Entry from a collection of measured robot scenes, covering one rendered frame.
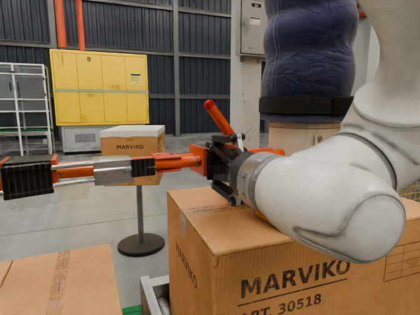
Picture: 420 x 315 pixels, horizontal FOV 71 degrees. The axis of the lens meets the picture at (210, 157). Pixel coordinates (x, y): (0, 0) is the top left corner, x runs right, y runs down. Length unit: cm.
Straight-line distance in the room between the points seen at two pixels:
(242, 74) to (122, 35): 976
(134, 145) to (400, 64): 194
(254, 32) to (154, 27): 996
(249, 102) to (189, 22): 1034
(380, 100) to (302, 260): 36
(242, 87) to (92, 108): 635
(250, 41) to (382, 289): 135
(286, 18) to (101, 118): 731
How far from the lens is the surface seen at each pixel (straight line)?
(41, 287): 132
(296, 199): 32
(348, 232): 30
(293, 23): 70
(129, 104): 789
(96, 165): 56
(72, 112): 786
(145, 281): 110
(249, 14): 178
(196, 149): 63
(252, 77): 180
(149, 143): 214
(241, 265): 56
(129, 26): 1146
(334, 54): 71
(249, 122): 178
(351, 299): 77
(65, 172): 56
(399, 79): 38
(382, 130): 39
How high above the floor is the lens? 119
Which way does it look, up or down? 10 degrees down
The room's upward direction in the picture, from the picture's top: straight up
